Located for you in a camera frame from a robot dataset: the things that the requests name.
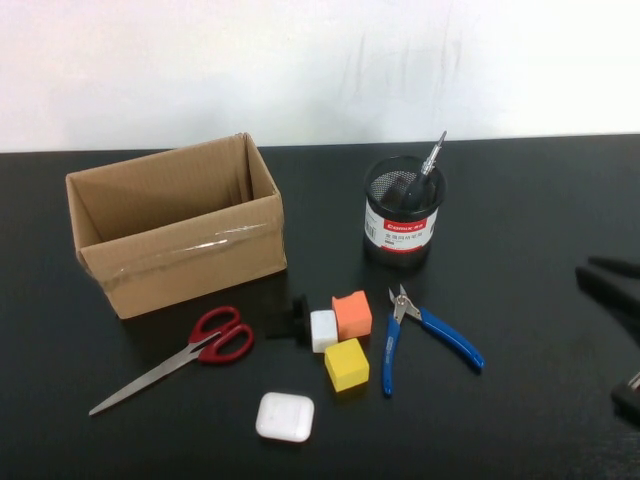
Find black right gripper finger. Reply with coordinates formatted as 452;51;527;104
574;266;640;346
588;255;640;279

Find black screwdriver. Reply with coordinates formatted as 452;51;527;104
402;130;448;209

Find blue-handled cutting pliers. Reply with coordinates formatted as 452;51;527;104
382;284;487;399

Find red-handled scissors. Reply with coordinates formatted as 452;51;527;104
88;305;256;417

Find black mesh pen holder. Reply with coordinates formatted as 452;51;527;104
362;154;448;271

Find orange foam block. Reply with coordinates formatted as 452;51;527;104
332;290;374;345

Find yellow foam block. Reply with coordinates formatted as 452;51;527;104
324;338;372;394

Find white foam block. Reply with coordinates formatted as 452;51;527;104
309;309;340;355

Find white earbuds case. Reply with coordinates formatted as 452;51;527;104
255;391;316;444

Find brown cardboard box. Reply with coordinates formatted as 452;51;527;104
65;131;289;320

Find black plastic bracket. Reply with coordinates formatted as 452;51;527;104
263;294;314;349

